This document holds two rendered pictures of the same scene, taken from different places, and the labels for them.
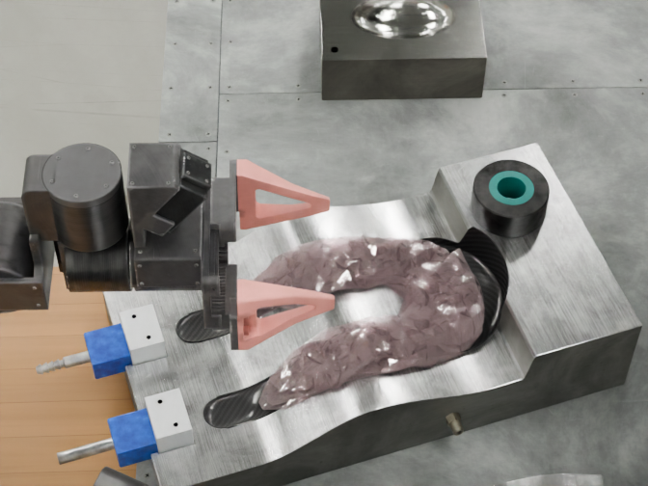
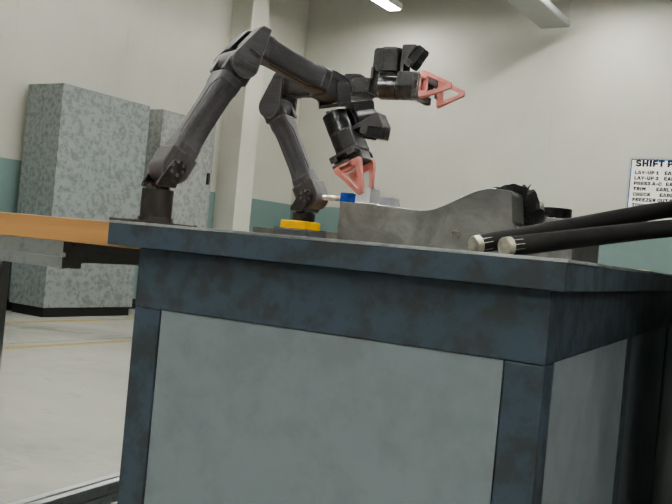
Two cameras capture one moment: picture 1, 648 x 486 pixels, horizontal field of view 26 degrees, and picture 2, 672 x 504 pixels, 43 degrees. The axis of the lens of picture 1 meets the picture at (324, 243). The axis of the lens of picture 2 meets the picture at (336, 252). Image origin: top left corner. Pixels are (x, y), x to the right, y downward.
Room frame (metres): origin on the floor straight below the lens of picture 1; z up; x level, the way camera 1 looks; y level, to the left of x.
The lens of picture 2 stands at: (-1.24, -0.77, 0.79)
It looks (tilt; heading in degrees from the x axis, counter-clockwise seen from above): 0 degrees down; 29
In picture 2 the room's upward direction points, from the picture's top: 5 degrees clockwise
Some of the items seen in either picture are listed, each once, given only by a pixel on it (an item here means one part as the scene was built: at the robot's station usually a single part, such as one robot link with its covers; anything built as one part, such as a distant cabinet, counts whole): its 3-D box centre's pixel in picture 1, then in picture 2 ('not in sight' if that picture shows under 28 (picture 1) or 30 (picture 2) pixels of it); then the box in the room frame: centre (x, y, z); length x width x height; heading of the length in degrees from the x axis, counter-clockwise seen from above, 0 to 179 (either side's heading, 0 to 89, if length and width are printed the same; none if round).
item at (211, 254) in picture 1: (180, 254); (412, 88); (0.67, 0.11, 1.20); 0.10 x 0.07 x 0.07; 2
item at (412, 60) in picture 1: (399, 37); not in sight; (1.29, -0.10, 0.83); 0.20 x 0.15 x 0.07; 91
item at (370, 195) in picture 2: not in sight; (348, 199); (0.43, 0.14, 0.90); 0.13 x 0.05 x 0.05; 91
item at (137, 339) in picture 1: (98, 353); not in sight; (0.80, 0.23, 0.85); 0.13 x 0.05 x 0.05; 108
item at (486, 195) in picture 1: (509, 198); (555, 215); (0.95, -0.20, 0.93); 0.08 x 0.08 x 0.04
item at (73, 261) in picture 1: (100, 250); (390, 86); (0.66, 0.17, 1.21); 0.07 x 0.06 x 0.07; 92
